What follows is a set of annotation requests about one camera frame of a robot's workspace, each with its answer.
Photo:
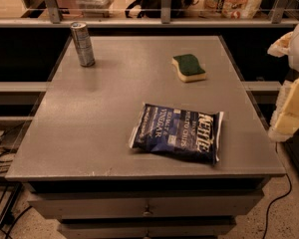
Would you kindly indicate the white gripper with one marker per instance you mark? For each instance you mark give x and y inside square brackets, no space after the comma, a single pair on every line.
[285,121]

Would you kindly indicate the green and yellow sponge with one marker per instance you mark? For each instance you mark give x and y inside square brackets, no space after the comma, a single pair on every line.
[188,68]

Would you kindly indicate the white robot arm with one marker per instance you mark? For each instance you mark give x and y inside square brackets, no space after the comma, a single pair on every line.
[285,119]

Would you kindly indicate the printed shopping bag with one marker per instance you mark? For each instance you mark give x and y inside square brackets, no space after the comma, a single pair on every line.
[231,9]

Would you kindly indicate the blue Kettle chips bag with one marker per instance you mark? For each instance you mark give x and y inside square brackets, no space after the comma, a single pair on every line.
[179,133]

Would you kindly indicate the grey cabinet upper drawer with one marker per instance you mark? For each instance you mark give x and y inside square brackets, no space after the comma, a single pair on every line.
[144,204]

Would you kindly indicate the grey cabinet drawer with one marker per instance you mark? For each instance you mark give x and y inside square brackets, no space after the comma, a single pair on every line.
[147,229]
[144,204]

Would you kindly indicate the black backpack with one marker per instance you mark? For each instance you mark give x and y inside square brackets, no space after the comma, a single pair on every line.
[154,8]

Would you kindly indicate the grey cabinet lower drawer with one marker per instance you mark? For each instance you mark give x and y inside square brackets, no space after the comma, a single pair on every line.
[147,229]

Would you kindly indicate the silver drink can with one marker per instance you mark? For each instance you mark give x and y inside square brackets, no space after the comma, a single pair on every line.
[83,44]

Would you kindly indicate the metal railing frame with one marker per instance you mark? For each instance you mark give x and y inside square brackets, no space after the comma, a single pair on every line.
[62,13]

